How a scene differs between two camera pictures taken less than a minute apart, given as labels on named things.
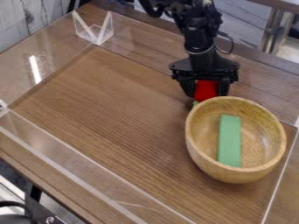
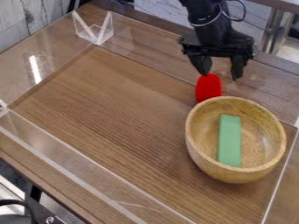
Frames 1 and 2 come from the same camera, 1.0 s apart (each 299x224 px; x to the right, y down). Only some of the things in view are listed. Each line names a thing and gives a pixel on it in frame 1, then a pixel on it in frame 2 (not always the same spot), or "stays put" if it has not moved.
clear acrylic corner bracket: x=95 y=33 stays put
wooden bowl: x=264 y=138 stays put
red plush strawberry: x=206 y=89 stays put
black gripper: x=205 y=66 → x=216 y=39
